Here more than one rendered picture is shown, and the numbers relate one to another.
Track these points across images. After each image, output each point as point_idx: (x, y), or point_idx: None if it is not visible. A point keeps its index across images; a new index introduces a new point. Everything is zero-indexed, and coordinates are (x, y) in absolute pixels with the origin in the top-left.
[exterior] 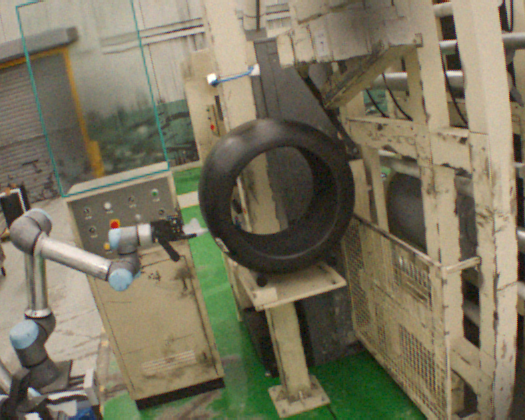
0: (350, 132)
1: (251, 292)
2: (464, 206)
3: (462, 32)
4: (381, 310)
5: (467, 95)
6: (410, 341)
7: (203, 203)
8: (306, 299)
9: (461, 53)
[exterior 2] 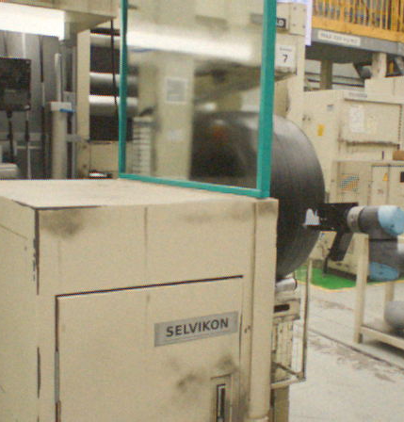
0: (88, 158)
1: (293, 300)
2: None
3: (293, 77)
4: None
5: (288, 118)
6: None
7: (320, 186)
8: None
9: (289, 90)
